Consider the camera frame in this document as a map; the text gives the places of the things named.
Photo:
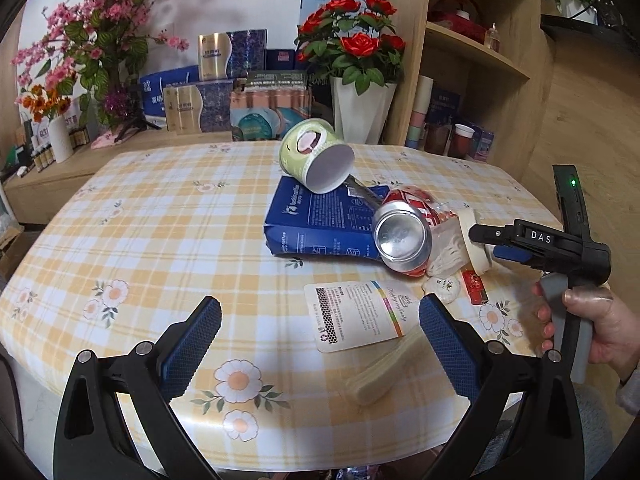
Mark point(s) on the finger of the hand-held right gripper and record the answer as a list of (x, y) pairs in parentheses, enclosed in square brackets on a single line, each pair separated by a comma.
[(487, 234), (510, 256)]

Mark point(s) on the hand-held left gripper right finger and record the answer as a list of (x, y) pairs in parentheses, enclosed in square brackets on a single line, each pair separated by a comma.
[(447, 350)]

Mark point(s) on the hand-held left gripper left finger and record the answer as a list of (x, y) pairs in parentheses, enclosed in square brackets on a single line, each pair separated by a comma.
[(192, 345)]

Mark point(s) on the beige masking tape roll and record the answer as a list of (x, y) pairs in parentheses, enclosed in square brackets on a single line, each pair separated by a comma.
[(467, 220)]

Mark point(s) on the white card blister pack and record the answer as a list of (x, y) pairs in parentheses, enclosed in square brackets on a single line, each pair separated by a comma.
[(350, 315)]

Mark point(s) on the person's right forearm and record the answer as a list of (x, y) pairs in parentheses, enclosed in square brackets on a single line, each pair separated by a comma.
[(631, 390)]

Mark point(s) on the person's right hand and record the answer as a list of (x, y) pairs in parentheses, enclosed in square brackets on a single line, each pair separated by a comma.
[(607, 325)]

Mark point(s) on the clear plastic wrapper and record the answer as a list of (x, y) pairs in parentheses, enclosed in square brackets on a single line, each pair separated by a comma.
[(447, 252)]

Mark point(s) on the small red packet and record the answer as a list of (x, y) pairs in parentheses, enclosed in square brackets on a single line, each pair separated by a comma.
[(475, 287)]

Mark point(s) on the white round packet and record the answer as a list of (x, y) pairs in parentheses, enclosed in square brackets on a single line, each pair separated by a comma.
[(442, 287)]

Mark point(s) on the red soda can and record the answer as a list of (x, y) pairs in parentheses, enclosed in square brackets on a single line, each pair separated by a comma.
[(402, 235)]

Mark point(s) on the purple small box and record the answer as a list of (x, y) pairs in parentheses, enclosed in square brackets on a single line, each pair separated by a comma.
[(484, 145)]

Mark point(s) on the red paper cup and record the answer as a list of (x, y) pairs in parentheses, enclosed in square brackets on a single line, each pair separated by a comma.
[(460, 142)]

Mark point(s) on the brown cup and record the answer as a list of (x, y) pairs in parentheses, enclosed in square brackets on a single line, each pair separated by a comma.
[(437, 140)]

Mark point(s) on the floral print pouch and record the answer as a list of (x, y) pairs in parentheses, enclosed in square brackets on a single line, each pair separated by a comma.
[(367, 192)]

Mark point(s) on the wooden shelf unit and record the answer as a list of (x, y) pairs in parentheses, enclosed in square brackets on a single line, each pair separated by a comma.
[(530, 110)]

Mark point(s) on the blue printed box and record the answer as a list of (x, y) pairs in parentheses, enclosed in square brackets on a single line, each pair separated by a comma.
[(445, 110)]

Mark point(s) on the stack of pastel cups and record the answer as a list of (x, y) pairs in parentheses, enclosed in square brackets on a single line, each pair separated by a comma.
[(419, 115)]

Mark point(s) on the blue coffee box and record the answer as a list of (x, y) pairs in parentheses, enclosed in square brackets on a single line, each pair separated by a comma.
[(320, 220)]

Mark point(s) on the white angular vase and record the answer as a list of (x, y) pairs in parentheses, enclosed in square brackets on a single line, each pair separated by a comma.
[(360, 110)]

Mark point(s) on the small glass bottle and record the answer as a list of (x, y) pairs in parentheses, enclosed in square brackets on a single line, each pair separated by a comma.
[(492, 37)]

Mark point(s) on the green paper bowl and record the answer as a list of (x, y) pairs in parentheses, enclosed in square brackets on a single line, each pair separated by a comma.
[(300, 155)]

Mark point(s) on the black counter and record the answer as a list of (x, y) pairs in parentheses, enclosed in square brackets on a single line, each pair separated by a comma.
[(590, 35)]

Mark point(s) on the red basket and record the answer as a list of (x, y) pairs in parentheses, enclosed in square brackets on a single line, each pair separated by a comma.
[(457, 17)]

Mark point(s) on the pink cloth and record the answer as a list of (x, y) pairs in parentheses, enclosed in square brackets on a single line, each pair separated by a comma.
[(107, 140)]

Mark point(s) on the red rose bouquet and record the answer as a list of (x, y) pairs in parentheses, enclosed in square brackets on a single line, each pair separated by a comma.
[(357, 45)]

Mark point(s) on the black tripod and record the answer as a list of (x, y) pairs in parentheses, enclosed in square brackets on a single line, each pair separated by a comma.
[(132, 122)]

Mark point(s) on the row of small brown bottles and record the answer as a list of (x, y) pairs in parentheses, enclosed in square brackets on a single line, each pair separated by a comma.
[(42, 157)]

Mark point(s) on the white cylindrical vase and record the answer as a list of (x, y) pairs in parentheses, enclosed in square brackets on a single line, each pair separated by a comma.
[(61, 140)]

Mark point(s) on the purple artificial flowers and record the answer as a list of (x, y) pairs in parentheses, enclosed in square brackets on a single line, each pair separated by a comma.
[(117, 100)]

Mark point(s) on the blue and white box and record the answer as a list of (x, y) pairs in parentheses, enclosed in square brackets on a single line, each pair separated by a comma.
[(165, 85)]

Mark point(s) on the dark green flat box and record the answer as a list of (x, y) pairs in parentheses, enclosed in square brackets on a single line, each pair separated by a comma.
[(275, 80)]

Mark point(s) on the dark blue box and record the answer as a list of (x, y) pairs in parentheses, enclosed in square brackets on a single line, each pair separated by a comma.
[(280, 59)]

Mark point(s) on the orange artificial flowers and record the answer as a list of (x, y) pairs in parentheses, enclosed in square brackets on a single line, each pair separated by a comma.
[(45, 102)]

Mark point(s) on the pink blossom artificial plant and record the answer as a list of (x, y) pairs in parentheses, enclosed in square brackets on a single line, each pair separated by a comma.
[(100, 5)]

